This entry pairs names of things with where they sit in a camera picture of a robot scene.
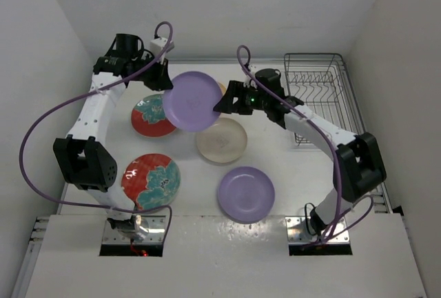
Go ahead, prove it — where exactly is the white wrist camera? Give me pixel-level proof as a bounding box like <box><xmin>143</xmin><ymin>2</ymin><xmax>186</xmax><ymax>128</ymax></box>
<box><xmin>242</xmin><ymin>65</ymin><xmax>258</xmax><ymax>88</ymax></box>
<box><xmin>149</xmin><ymin>37</ymin><xmax>174</xmax><ymax>63</ymax></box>

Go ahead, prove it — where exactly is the red teal floral plate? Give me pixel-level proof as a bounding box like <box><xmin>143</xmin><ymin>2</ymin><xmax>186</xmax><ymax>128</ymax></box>
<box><xmin>131</xmin><ymin>94</ymin><xmax>176</xmax><ymax>138</ymax></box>
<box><xmin>121</xmin><ymin>153</ymin><xmax>181</xmax><ymax>210</ymax></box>

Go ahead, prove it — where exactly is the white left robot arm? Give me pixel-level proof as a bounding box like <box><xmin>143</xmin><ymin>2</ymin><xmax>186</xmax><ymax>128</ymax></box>
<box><xmin>53</xmin><ymin>34</ymin><xmax>174</xmax><ymax>242</ymax></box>

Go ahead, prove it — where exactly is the lavender plate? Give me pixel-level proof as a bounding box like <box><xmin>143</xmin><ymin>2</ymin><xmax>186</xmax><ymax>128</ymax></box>
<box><xmin>163</xmin><ymin>71</ymin><xmax>223</xmax><ymax>132</ymax></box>
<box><xmin>216</xmin><ymin>166</ymin><xmax>276</xmax><ymax>224</ymax></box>

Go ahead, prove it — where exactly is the grey wire dish rack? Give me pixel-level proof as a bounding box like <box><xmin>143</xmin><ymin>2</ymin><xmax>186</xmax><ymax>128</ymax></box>
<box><xmin>283</xmin><ymin>53</ymin><xmax>365</xmax><ymax>135</ymax></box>

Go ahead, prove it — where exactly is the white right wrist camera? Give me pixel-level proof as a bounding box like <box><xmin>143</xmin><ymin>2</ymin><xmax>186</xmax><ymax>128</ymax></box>
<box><xmin>242</xmin><ymin>65</ymin><xmax>258</xmax><ymax>88</ymax></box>

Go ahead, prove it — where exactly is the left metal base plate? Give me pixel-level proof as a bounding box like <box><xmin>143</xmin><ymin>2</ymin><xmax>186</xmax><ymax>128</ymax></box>
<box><xmin>102</xmin><ymin>215</ymin><xmax>167</xmax><ymax>245</ymax></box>

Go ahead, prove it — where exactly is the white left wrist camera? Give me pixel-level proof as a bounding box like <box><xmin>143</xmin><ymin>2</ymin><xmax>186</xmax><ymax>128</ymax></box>
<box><xmin>149</xmin><ymin>37</ymin><xmax>174</xmax><ymax>63</ymax></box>

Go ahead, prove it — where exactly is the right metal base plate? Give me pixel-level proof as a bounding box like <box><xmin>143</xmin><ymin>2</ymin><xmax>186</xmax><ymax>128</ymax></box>
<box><xmin>285</xmin><ymin>216</ymin><xmax>350</xmax><ymax>245</ymax></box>

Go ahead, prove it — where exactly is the metal base plate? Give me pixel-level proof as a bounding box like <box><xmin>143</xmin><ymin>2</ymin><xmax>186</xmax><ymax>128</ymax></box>
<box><xmin>102</xmin><ymin>215</ymin><xmax>167</xmax><ymax>245</ymax></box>
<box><xmin>285</xmin><ymin>216</ymin><xmax>350</xmax><ymax>245</ymax></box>

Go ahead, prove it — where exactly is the red teal floral plate lower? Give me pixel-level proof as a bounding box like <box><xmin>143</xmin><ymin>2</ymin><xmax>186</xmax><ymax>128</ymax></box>
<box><xmin>121</xmin><ymin>153</ymin><xmax>181</xmax><ymax>210</ymax></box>

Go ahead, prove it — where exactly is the orange plate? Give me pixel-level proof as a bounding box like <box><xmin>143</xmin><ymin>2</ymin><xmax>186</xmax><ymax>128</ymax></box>
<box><xmin>217</xmin><ymin>82</ymin><xmax>226</xmax><ymax>95</ymax></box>

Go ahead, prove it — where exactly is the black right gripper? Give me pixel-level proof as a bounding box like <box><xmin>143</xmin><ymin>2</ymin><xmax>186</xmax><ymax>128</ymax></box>
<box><xmin>214</xmin><ymin>80</ymin><xmax>269</xmax><ymax>115</ymax></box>

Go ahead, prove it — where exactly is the red teal floral plate upper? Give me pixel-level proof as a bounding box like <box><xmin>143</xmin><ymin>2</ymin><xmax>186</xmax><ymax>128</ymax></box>
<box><xmin>131</xmin><ymin>94</ymin><xmax>176</xmax><ymax>138</ymax></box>

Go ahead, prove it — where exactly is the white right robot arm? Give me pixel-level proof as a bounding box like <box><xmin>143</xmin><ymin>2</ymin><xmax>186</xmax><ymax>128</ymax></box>
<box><xmin>214</xmin><ymin>68</ymin><xmax>387</xmax><ymax>237</ymax></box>

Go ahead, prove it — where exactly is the cream plate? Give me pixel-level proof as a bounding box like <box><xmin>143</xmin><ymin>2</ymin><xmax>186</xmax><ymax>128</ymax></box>
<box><xmin>196</xmin><ymin>117</ymin><xmax>248</xmax><ymax>163</ymax></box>

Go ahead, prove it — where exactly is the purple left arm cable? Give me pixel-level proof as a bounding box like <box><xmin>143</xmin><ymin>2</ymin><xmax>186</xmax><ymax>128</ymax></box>
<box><xmin>19</xmin><ymin>21</ymin><xmax>175</xmax><ymax>244</ymax></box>

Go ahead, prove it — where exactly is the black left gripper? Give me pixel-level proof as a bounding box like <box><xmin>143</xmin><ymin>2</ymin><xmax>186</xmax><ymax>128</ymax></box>
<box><xmin>130</xmin><ymin>53</ymin><xmax>172</xmax><ymax>92</ymax></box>

